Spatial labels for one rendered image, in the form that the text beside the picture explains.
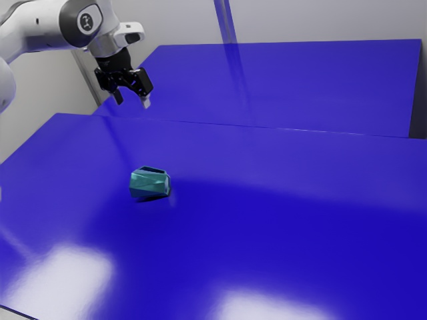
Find teal faceted mug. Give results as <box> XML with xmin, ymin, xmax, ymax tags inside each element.
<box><xmin>129</xmin><ymin>165</ymin><xmax>172</xmax><ymax>202</ymax></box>

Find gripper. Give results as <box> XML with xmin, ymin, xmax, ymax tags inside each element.
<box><xmin>93</xmin><ymin>47</ymin><xmax>155</xmax><ymax>110</ymax></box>

